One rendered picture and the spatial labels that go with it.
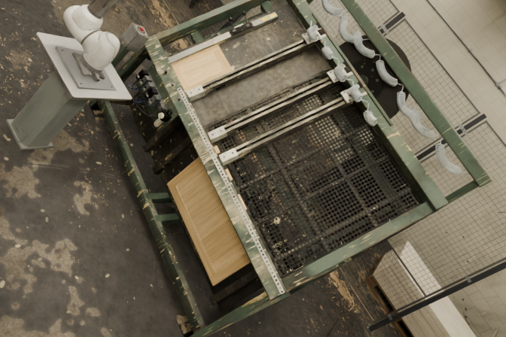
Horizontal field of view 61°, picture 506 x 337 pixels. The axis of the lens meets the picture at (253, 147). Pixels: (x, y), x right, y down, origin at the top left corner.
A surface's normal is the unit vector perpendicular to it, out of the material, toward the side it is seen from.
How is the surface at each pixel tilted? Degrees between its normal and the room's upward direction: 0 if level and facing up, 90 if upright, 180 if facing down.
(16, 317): 0
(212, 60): 55
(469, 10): 90
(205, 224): 90
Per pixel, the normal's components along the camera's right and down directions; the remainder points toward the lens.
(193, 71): -0.03, -0.38
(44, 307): 0.71, -0.57
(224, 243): -0.54, -0.07
